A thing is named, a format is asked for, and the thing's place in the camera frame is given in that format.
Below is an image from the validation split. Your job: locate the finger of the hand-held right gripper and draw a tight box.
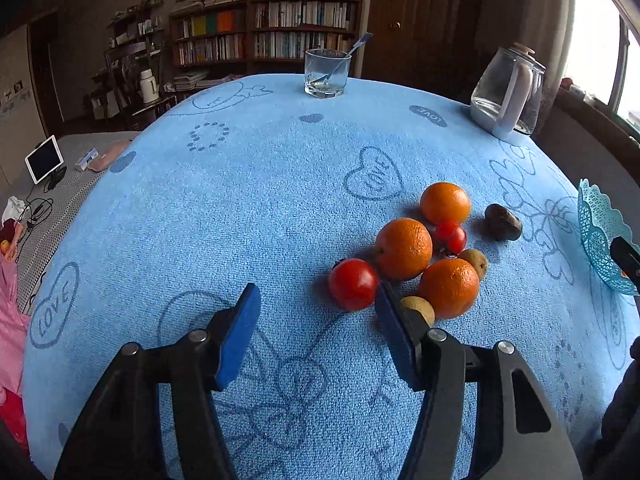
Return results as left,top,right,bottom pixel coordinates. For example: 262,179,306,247
610,236,640,293

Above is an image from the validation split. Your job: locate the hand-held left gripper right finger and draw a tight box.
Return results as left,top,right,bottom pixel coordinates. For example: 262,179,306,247
375,281,583,480

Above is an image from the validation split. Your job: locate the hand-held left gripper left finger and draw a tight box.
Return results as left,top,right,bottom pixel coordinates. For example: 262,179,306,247
54,282,262,480

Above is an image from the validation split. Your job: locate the small tan round fruit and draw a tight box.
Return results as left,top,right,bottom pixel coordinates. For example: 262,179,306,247
457,248,488,281
399,296,436,327

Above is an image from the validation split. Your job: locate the light blue lattice basket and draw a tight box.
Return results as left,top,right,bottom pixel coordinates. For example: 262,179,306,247
577,178,640,296

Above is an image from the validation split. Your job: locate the large red tomato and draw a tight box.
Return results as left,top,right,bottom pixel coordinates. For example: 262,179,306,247
328,258,380,312

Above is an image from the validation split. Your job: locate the orange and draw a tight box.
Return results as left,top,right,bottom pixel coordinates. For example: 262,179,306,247
418,258,481,320
420,182,472,226
375,217,434,281

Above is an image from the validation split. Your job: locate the blue printed towel tablecloth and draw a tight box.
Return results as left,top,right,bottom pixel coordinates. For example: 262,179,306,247
22,74,628,480

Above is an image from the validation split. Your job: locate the dark cloth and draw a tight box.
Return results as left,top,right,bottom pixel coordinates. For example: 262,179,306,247
575,335,640,480

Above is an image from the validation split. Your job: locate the pink pouch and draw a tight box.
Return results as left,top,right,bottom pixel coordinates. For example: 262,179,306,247
89,141,132,173

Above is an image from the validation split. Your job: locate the window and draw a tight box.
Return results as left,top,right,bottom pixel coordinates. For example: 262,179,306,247
570,0,640,128

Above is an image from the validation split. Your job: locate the pink cloth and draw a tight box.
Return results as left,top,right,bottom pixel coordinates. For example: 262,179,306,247
0,255,31,456

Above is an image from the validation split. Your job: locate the white tablet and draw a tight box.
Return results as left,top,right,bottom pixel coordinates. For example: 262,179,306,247
25,135,65,185

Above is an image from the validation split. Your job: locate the clear drinking glass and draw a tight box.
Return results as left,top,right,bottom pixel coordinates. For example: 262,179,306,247
304,49,352,99

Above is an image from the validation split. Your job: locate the white thermos flask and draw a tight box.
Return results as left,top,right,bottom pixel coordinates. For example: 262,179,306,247
139,69,160,104

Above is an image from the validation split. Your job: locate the metal storage rack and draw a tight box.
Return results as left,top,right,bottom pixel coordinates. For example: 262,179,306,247
91,0,172,128

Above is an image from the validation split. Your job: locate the wooden bookshelf with books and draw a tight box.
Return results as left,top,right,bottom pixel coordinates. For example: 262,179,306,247
169,0,364,81

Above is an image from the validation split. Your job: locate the brown wooden door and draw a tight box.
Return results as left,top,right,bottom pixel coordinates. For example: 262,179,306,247
372,0,487,86

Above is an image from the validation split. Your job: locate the glass kettle with white handle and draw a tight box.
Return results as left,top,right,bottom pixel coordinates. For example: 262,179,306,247
470,44,547,142

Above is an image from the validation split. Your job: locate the blue-handled spoon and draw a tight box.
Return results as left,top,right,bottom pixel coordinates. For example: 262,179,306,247
312,32,374,88

